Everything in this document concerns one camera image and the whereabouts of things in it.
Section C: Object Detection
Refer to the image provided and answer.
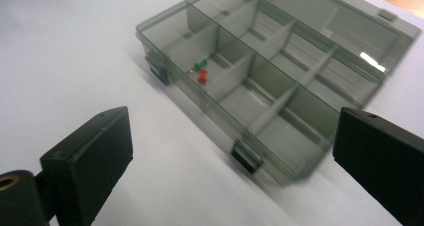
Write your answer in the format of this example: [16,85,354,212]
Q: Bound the clear grey compartment organizer box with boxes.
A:
[135,0,423,187]

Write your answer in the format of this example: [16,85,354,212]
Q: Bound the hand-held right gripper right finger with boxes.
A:
[332,107,424,226]

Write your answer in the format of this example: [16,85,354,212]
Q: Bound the red push pin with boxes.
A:
[197,69,209,85]

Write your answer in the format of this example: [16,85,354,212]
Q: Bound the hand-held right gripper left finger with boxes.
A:
[39,106,134,226]

